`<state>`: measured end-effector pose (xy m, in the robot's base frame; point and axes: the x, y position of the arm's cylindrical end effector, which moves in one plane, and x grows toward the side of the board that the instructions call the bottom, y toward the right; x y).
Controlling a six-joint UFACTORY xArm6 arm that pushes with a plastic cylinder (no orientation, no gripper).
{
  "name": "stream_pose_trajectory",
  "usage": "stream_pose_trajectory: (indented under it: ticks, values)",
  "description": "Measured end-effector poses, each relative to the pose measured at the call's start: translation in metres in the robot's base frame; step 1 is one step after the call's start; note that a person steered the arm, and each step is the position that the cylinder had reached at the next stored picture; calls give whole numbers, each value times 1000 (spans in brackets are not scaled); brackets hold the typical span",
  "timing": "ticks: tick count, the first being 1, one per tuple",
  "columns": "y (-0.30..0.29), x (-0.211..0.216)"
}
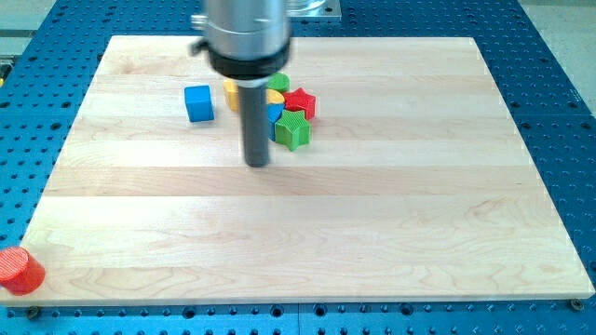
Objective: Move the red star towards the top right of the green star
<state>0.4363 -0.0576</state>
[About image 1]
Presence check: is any yellow half-round block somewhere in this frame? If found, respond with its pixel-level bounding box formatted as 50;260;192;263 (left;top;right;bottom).
266;88;285;104

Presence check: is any red star block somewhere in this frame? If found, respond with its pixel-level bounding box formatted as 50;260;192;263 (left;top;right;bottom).
283;87;317;120

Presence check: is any red cylinder block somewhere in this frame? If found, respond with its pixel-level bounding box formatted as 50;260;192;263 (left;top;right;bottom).
1;247;46;296

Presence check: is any board clamp screw right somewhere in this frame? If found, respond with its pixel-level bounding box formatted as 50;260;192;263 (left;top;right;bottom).
569;299;584;312

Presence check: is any board clamp screw left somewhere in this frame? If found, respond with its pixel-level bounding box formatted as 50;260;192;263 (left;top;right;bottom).
25;306;41;320

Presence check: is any green star block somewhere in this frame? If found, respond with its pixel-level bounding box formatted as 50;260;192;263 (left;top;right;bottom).
274;110;311;151

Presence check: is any green round block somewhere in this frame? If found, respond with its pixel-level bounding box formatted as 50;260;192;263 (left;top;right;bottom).
267;73;291;93

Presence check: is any board clamp screw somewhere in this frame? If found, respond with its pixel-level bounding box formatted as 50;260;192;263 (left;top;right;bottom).
569;299;584;312
25;306;41;320

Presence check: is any blue cube block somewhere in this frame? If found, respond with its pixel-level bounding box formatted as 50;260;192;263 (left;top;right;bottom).
183;85;214;123

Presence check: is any wooden board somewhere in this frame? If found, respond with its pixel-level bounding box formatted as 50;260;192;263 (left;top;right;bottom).
1;35;594;306

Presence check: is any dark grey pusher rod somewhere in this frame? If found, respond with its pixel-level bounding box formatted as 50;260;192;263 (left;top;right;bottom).
237;82;269;168

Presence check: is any clear acrylic robot base plate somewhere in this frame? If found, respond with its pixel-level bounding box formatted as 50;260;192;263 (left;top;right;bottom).
285;0;342;22

